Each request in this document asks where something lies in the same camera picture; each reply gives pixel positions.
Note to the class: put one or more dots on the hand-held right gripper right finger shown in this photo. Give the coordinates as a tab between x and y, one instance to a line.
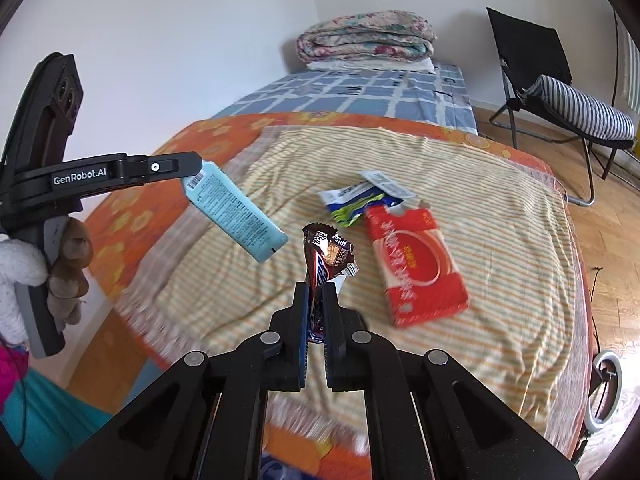
331	320

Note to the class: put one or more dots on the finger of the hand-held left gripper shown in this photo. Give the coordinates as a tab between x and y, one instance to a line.
160	166

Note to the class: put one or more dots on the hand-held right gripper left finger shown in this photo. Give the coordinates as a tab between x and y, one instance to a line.
300	320

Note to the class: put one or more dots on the brown chocolate bar wrapper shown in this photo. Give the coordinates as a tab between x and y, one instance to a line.
325	255

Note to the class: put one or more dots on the light blue packet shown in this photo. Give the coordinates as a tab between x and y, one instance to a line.
235	212

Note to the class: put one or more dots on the person's left hand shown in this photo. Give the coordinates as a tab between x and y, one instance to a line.
70	260

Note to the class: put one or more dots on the red paper box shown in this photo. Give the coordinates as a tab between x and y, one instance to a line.
420	265

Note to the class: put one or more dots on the green and blue snack wrapper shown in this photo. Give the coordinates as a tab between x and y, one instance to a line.
350	205

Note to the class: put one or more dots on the white label paper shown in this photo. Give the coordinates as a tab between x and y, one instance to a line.
387	182

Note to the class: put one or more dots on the blue plaid bed sheet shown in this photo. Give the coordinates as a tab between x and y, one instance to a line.
350	95

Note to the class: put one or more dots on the folded white sheet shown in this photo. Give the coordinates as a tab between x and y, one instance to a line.
370	65

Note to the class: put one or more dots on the pink and teal clothing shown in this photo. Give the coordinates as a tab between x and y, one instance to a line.
45	410

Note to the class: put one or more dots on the folded floral quilt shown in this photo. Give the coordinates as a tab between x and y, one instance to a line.
365	35

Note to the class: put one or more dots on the black light stand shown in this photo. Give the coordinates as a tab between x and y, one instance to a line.
603	373

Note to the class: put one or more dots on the striped cushion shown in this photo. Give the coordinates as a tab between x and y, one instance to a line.
585	110

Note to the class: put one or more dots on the black folding chair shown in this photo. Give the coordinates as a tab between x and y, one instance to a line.
525	45

